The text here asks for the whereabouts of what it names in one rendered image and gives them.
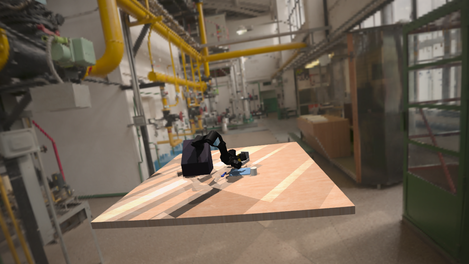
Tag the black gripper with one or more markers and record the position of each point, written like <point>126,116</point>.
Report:
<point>242,156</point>

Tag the light blue flat mat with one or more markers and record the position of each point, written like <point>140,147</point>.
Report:
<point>239,172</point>

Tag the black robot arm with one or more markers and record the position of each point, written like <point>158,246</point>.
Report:
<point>227,157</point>

